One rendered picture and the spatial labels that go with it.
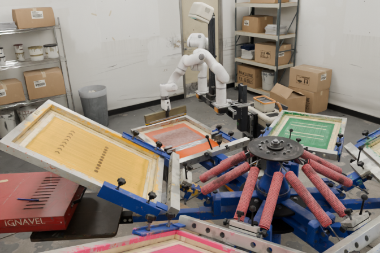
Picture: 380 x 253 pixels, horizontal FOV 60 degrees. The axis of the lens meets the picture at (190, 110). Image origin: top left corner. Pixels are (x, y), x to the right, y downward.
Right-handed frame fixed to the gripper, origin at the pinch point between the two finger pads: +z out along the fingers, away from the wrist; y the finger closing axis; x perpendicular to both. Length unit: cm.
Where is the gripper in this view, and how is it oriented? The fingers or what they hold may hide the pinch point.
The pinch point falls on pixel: (166, 114)
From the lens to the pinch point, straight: 293.8
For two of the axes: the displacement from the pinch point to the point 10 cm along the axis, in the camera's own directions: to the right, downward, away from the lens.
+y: -5.3, -2.7, 8.0
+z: 0.5, 9.4, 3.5
